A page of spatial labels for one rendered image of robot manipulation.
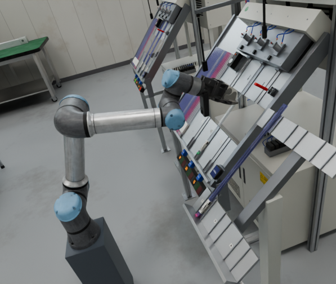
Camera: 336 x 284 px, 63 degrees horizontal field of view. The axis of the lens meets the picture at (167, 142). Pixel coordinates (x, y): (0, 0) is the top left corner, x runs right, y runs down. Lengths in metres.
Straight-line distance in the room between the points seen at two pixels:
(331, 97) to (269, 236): 0.57
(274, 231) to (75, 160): 0.85
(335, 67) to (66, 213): 1.18
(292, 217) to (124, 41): 4.80
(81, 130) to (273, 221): 0.75
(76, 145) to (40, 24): 4.68
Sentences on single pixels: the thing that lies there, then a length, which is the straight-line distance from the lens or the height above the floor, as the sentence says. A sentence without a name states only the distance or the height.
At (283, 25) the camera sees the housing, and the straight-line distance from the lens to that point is 1.23.
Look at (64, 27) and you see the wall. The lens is 5.73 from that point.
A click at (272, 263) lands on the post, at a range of 1.26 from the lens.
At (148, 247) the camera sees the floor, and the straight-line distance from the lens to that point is 1.97.
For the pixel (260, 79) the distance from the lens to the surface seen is 1.26.
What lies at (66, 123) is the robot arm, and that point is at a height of 1.14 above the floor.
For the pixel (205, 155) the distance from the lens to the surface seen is 1.29.
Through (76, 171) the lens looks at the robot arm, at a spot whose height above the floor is 0.85.
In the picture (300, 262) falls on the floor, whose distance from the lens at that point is 1.84.
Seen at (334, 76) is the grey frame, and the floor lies 1.06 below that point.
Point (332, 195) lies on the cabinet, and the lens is 1.69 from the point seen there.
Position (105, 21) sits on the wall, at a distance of 5.68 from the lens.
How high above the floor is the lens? 1.53
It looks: 32 degrees down
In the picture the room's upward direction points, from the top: 14 degrees counter-clockwise
